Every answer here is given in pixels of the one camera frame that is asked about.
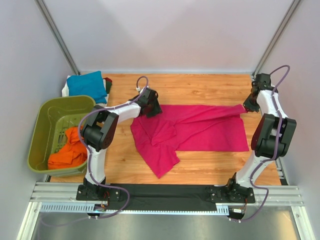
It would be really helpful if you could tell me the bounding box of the right aluminium corner post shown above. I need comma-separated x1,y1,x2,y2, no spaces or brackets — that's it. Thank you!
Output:
251,0,303,78

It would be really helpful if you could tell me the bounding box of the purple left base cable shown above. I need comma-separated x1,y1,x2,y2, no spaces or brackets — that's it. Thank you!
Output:
39,183,130,227

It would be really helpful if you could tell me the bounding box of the folded dark red t shirt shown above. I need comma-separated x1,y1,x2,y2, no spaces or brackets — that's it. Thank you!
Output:
103,77,113,83

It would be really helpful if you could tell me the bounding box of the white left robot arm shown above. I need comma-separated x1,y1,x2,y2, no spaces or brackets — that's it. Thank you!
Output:
76,87,162,201

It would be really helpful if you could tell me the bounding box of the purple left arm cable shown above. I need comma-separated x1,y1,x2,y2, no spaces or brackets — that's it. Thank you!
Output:
77,76,150,187

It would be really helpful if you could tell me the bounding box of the folded white t shirt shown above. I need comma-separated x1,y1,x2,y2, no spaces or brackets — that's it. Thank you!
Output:
61,83,109,107

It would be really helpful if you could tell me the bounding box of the aluminium front rail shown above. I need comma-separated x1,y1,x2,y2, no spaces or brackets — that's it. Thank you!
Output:
30,182,304,207

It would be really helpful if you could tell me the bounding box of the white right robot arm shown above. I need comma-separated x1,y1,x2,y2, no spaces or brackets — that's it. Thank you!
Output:
225,73,297,202

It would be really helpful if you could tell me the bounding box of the orange t shirt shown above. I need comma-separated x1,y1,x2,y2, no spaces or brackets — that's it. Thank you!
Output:
47,126,88,170

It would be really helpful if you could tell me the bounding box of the black cloth strip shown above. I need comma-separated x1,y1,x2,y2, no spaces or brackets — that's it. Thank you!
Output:
113,184,217,211

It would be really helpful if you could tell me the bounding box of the aluminium corner post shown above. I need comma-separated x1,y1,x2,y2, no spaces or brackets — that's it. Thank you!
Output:
35,0,81,75
251,0,303,78

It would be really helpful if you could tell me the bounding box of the slotted grey cable duct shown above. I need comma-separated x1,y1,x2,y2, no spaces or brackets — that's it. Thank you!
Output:
39,202,245,216

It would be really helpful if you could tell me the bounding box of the folded blue t shirt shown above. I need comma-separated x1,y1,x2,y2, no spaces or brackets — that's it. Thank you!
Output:
66,71,108,104

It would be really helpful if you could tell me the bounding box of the folded dark green t shirt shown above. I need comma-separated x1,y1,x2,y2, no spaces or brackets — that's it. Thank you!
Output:
105,80,112,95

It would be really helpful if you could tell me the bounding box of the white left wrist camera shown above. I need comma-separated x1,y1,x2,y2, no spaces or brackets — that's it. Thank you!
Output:
136,87,145,94

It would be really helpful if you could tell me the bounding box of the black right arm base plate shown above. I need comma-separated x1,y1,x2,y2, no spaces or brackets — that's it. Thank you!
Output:
205,186,256,204

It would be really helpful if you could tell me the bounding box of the left aluminium corner post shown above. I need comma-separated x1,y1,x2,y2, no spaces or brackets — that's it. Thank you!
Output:
35,0,81,75

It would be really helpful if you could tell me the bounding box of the olive green plastic basket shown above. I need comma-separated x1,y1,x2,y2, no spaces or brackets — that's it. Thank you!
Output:
27,95,96,177

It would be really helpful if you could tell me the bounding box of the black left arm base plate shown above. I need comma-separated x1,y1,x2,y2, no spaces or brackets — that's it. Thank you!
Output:
76,184,127,202

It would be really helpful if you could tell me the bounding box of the magenta pink t shirt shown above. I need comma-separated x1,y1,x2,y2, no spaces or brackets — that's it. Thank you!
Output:
130,104,249,179

